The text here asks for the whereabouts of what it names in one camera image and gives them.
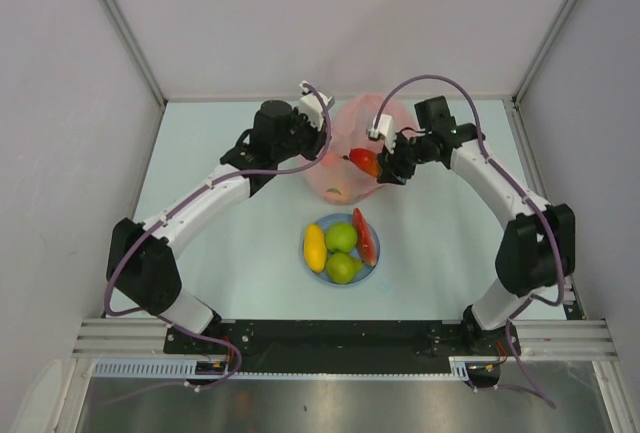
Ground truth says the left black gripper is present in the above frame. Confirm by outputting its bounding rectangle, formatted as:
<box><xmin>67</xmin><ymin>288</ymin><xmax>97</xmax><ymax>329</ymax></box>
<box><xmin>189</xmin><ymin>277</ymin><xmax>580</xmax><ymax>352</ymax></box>
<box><xmin>272</xmin><ymin>106</ymin><xmax>330</xmax><ymax>163</ymax></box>

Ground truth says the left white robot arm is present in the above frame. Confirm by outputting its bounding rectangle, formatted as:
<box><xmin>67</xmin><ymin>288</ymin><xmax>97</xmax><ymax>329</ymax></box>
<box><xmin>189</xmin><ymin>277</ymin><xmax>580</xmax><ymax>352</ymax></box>
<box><xmin>104</xmin><ymin>91</ymin><xmax>334</xmax><ymax>353</ymax></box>

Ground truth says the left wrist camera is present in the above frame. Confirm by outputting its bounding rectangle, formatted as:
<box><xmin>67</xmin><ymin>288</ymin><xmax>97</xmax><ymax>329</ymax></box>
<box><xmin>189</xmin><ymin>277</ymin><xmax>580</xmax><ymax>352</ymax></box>
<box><xmin>298</xmin><ymin>81</ymin><xmax>335</xmax><ymax>131</ymax></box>

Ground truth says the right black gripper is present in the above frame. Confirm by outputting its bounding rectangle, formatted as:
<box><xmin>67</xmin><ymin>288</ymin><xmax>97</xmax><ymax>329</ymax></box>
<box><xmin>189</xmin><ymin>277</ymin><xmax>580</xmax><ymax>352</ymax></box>
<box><xmin>375</xmin><ymin>130</ymin><xmax>431</xmax><ymax>186</ymax></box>

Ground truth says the white cable duct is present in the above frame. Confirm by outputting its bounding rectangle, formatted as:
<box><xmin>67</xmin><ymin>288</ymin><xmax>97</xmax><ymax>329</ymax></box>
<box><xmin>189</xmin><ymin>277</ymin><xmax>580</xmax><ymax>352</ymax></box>
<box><xmin>92</xmin><ymin>357</ymin><xmax>501</xmax><ymax>384</ymax></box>

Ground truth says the green fake fruit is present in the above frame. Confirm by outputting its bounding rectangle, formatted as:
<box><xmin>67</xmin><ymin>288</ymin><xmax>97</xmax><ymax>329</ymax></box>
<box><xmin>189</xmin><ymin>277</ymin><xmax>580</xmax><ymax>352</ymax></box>
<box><xmin>325</xmin><ymin>222</ymin><xmax>358</xmax><ymax>253</ymax></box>

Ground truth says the red fake watermelon slice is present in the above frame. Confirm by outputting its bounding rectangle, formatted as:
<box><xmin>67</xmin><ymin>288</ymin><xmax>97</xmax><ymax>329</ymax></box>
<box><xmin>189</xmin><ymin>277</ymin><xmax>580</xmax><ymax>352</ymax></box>
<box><xmin>352</xmin><ymin>208</ymin><xmax>378</xmax><ymax>267</ymax></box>

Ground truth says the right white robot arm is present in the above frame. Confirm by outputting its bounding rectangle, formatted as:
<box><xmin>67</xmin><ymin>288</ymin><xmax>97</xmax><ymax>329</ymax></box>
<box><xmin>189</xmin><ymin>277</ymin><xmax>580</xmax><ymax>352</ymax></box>
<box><xmin>368</xmin><ymin>97</ymin><xmax>575</xmax><ymax>354</ymax></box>

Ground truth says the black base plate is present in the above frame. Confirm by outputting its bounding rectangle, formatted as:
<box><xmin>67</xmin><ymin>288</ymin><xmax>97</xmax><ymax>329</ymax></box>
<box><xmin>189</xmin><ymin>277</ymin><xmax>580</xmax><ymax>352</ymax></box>
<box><xmin>163</xmin><ymin>318</ymin><xmax>521</xmax><ymax>375</ymax></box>

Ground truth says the blue plastic plate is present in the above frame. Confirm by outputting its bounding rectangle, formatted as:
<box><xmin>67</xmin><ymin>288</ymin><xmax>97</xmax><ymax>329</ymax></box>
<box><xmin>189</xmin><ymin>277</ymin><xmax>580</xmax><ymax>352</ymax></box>
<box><xmin>300</xmin><ymin>208</ymin><xmax>381</xmax><ymax>287</ymax></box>

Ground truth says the pink plastic bag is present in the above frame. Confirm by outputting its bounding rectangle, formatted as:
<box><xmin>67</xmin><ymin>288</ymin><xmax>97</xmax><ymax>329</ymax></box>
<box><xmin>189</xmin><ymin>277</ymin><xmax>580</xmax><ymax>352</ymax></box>
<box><xmin>303</xmin><ymin>94</ymin><xmax>384</xmax><ymax>205</ymax></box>

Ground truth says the green fake pear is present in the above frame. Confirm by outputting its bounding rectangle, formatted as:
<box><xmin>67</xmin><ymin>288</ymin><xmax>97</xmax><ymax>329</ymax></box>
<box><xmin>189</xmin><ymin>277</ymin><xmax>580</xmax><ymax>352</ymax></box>
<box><xmin>325</xmin><ymin>252</ymin><xmax>363</xmax><ymax>285</ymax></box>

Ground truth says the yellow fake mango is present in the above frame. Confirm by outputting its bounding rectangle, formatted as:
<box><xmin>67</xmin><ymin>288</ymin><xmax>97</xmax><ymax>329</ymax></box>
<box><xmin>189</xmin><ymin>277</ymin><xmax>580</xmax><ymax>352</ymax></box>
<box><xmin>303</xmin><ymin>223</ymin><xmax>328</xmax><ymax>273</ymax></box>

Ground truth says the red fake mango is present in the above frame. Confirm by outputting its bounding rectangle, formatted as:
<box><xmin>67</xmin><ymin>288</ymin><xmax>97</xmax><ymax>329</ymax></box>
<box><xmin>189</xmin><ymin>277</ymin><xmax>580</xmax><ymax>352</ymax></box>
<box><xmin>347</xmin><ymin>148</ymin><xmax>381</xmax><ymax>178</ymax></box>

